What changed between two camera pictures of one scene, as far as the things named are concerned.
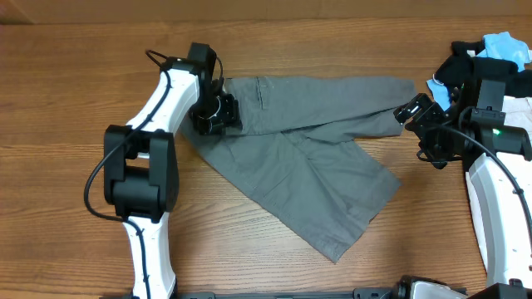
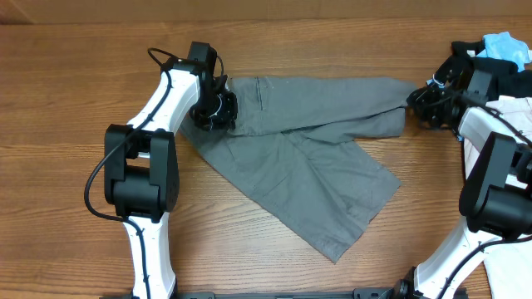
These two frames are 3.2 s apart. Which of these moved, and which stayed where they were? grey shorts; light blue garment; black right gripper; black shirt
Moved: black right gripper
Stayed: grey shorts; light blue garment; black shirt
